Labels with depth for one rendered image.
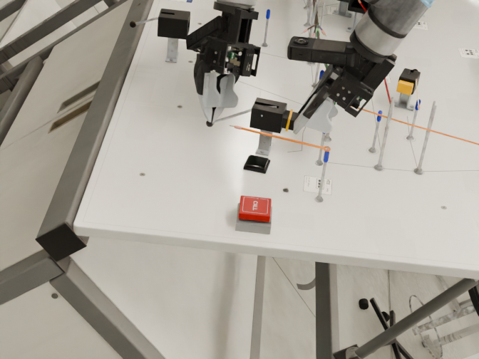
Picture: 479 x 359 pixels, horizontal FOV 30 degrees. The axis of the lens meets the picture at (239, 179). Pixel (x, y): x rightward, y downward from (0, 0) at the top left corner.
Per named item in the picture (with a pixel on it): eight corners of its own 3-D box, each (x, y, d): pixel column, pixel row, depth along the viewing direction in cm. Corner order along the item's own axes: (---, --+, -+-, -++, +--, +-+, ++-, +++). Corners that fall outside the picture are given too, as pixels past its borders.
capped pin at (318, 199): (313, 197, 151) (322, 143, 145) (321, 196, 151) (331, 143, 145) (315, 202, 150) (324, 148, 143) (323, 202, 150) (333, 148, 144)
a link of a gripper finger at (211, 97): (209, 127, 155) (218, 75, 153) (192, 120, 160) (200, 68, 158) (224, 128, 157) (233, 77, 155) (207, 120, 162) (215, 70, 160)
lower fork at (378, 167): (383, 172, 159) (398, 102, 151) (373, 170, 159) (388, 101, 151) (383, 165, 161) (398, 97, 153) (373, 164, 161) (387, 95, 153)
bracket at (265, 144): (260, 140, 164) (263, 117, 161) (273, 143, 164) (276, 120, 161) (254, 153, 160) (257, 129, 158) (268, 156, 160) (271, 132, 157)
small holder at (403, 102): (421, 94, 184) (429, 63, 180) (411, 113, 177) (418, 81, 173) (400, 88, 186) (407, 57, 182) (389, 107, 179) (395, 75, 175)
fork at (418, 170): (423, 175, 159) (440, 106, 151) (413, 174, 159) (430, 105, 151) (423, 169, 161) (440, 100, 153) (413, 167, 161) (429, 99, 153)
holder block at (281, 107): (254, 116, 161) (256, 97, 159) (284, 122, 160) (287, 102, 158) (249, 127, 158) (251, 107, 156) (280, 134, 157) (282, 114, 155)
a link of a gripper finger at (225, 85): (224, 128, 157) (233, 77, 155) (207, 120, 162) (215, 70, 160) (239, 129, 159) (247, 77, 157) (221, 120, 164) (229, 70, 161)
